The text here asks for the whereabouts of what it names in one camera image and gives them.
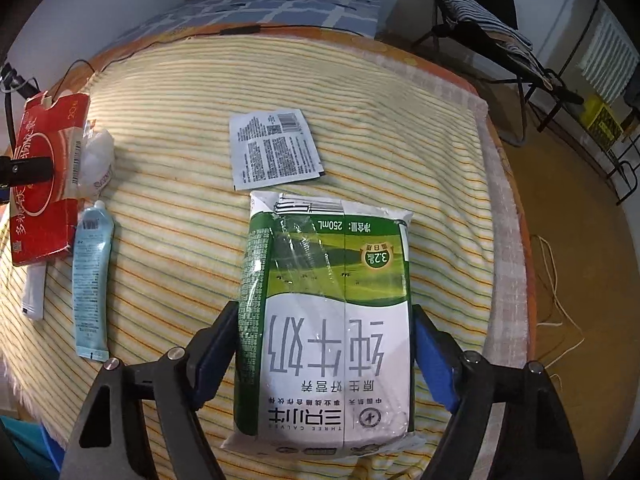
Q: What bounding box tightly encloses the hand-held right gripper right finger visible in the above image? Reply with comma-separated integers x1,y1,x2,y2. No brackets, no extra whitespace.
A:
411,304,586,480

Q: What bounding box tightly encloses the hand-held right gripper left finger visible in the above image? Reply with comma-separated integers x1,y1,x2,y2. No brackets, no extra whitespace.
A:
60,300,241,480

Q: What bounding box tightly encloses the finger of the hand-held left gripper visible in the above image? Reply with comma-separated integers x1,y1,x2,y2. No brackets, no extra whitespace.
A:
0,156,54,186

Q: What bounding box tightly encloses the red cardboard box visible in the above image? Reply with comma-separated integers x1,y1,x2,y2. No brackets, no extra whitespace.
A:
9,91,92,267

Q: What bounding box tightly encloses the white plastic wrapper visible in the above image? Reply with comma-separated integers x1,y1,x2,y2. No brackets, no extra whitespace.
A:
75,120,117,201

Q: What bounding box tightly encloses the green and white milk carton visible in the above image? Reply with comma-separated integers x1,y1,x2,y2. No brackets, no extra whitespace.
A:
220,190,428,461

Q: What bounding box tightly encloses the white tube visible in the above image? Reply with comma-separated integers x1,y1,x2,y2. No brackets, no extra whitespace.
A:
21,264,47,321

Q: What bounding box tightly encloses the light blue tube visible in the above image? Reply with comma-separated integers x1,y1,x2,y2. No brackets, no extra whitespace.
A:
71,200,115,362

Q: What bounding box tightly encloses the striped cream blanket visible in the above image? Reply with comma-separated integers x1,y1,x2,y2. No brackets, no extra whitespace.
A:
0,35,501,480

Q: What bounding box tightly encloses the black drying rack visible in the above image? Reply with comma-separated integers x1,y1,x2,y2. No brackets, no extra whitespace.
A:
520,70,640,206

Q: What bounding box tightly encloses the yellow plastic crate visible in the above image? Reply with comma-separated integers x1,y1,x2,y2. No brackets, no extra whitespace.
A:
580,95,626,153

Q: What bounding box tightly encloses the white floor cord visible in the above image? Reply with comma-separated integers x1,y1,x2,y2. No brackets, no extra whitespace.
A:
530,234,586,366

